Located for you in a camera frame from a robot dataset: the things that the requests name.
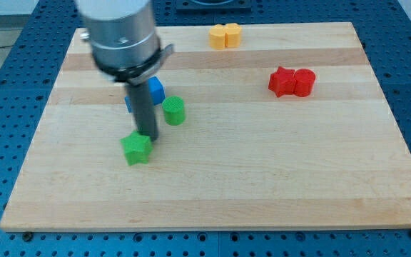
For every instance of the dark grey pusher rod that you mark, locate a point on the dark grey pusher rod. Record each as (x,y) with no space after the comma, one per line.
(143,109)

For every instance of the green star block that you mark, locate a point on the green star block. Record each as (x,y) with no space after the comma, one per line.
(136,148)

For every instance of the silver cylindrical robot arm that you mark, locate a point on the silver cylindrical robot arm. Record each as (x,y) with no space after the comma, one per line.
(125,45)

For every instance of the red star block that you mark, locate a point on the red star block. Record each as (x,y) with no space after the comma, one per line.
(282,82)

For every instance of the blue block behind rod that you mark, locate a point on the blue block behind rod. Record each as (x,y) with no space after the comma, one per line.
(128,104)

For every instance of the green cylinder block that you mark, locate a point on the green cylinder block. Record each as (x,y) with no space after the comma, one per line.
(174,110)

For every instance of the blue cube block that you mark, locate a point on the blue cube block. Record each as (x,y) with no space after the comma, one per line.
(157,90)

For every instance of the yellow hexagon block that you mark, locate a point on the yellow hexagon block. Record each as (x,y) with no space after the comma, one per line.
(233,35)

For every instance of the wooden board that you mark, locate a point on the wooden board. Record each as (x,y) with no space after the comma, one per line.
(243,159)

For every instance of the red cylinder block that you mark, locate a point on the red cylinder block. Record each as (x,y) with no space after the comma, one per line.
(304,81)

